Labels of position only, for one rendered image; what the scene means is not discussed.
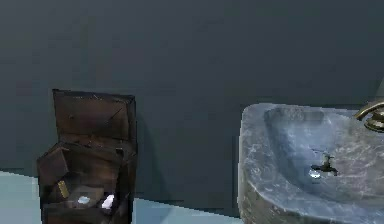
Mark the grey marble sink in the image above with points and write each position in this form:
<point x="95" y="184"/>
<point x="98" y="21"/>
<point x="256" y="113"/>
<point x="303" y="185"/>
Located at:
<point x="266" y="186"/>

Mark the dark sink drain plug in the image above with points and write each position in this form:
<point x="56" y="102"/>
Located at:
<point x="326" y="165"/>

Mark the brass sink faucet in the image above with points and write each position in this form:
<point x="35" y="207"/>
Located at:
<point x="373" y="115"/>

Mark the dark brown open box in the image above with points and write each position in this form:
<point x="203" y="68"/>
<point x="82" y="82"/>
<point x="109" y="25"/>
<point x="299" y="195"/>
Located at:
<point x="95" y="116"/>

